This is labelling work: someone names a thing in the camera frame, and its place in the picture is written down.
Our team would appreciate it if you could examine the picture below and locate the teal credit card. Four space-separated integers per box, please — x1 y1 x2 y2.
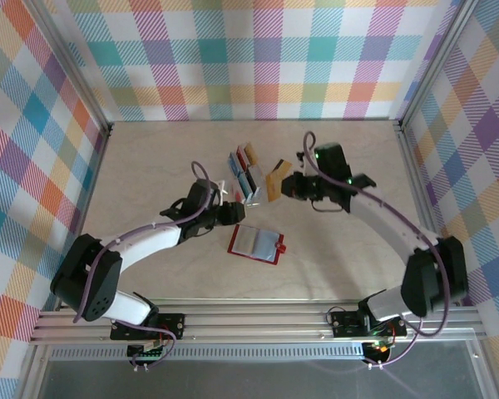
237 172 254 196

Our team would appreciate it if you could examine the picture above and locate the green circuit board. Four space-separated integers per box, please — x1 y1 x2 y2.
126 342 170 367

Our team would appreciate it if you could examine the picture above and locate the aluminium side rail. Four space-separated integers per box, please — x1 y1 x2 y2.
397 120 458 308
56 122 116 313

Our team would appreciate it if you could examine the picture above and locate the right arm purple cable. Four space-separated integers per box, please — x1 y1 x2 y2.
301 131 450 371

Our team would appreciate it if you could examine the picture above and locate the aluminium base beam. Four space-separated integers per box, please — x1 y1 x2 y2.
28 301 490 345

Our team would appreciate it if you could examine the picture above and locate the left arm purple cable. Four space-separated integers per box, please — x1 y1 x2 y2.
72 160 225 374

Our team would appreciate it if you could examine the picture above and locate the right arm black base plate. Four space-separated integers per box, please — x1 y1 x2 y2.
329 309 408 338

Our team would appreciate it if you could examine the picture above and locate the grey metal sheet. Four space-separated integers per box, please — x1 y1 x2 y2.
24 357 496 399

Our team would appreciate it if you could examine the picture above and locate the slotted grey cable duct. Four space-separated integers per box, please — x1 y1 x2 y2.
49 347 365 362

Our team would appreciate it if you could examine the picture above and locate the plaid cloth panel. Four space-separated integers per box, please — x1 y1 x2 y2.
0 0 107 399
52 0 467 124
401 0 499 399

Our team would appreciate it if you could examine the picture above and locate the orange circuit board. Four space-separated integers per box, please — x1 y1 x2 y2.
362 338 394 362

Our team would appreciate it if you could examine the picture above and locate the clear acrylic card stand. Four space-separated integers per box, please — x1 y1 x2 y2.
225 143 267 209

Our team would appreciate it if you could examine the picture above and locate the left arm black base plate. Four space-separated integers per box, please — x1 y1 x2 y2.
110 312 187 342

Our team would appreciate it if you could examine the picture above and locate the red leather card holder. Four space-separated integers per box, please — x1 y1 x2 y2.
226 223 287 266

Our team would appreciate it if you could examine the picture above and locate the black credit card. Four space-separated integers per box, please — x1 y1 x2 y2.
247 168 262 195

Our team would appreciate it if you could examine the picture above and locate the aluminium frame post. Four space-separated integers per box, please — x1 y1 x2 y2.
32 0 113 136
398 0 482 130

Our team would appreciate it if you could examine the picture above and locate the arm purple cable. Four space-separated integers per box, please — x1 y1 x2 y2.
72 160 225 374
301 131 450 371

